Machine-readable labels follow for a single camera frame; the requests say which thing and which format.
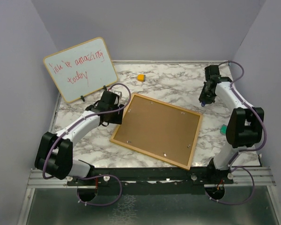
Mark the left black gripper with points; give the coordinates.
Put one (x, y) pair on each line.
(117, 119)

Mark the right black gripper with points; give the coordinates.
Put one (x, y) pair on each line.
(208, 100)

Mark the small whiteboard yellow rim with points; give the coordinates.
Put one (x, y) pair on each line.
(81, 69)

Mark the yellow picture frame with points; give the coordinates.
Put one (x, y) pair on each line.
(160, 130)

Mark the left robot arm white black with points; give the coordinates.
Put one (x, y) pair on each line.
(55, 152)

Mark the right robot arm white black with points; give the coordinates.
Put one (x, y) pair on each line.
(245, 127)

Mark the teal green cube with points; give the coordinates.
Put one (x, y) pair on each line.
(223, 129)

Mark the yellow grey eraser block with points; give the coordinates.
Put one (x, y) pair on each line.
(141, 77)

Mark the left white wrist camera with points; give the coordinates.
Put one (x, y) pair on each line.
(119, 93)

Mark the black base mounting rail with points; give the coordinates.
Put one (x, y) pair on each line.
(152, 181)

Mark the aluminium extrusion rail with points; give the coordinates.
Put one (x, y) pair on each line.
(262, 176)

